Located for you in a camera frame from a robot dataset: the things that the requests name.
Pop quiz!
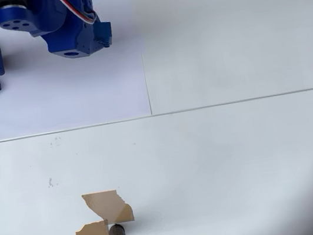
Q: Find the white paper sheet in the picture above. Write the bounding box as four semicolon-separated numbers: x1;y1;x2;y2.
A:
0;0;153;141

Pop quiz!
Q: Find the white and red servo cable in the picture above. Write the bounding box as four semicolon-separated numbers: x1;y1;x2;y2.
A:
53;0;100;30

